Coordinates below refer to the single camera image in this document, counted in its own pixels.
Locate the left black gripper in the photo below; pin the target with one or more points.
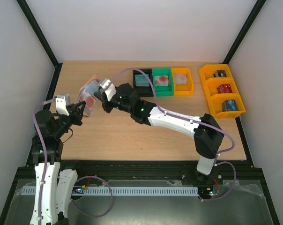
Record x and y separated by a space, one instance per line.
77 114

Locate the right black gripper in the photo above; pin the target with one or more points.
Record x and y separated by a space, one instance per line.
104 101

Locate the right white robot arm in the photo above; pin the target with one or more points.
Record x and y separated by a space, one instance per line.
204 130

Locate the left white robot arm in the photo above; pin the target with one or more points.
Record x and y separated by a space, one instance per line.
53 185

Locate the teal card holders stack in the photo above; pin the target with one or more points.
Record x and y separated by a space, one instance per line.
141 80

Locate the red white card holders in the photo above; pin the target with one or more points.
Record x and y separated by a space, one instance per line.
161 80

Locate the clear card holders stack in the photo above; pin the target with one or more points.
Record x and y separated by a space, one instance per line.
180 79

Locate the yellow bin with red cards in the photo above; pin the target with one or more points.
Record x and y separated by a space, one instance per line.
210 86

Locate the yellow bin with black cards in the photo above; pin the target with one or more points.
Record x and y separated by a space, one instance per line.
208 71

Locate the black card stack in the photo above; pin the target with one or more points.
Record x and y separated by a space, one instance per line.
220 73

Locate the yellow bin with blue cards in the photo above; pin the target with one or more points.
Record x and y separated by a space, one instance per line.
215 104

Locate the red card stack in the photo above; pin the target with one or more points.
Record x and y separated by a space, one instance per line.
224 88

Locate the blue card stack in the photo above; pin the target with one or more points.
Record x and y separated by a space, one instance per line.
230 105

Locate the black storage bin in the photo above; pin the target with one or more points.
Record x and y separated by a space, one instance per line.
144 91

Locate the green storage bin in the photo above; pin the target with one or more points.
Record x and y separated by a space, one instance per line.
163 90

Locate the small yellow storage bin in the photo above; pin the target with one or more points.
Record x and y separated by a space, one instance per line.
183 90

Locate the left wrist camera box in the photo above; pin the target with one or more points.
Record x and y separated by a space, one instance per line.
61 103

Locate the left black frame post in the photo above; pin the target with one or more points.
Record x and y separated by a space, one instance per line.
38 31

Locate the black frame post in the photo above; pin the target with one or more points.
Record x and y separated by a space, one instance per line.
244 30
38 31

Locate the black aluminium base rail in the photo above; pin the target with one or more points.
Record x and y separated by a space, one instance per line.
184 171

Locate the white slotted cable duct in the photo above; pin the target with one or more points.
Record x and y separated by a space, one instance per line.
138 191

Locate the right black frame post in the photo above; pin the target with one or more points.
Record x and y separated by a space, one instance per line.
244 30

